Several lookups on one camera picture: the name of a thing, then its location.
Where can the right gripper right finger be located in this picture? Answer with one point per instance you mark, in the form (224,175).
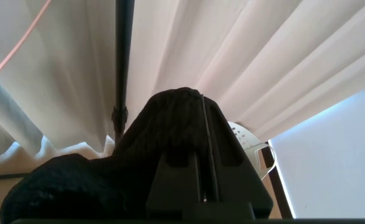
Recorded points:
(235,186)

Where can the beige curtain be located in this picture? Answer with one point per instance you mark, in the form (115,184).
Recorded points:
(232,46)

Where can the white laundry basket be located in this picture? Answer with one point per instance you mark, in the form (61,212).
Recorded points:
(250,143)

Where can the black clothes rack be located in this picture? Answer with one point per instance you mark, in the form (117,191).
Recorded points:
(123,62)

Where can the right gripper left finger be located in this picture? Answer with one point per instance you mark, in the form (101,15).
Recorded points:
(176,186)

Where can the pink clothes hanger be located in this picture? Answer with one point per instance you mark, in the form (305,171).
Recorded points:
(17,45)

